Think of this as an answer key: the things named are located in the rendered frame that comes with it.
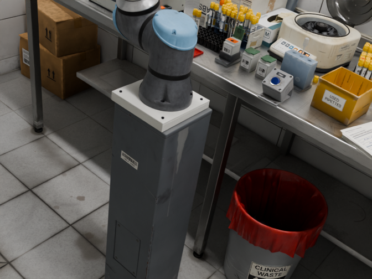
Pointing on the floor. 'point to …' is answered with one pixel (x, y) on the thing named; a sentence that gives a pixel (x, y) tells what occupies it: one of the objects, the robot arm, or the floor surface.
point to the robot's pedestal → (151, 194)
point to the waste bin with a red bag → (244, 222)
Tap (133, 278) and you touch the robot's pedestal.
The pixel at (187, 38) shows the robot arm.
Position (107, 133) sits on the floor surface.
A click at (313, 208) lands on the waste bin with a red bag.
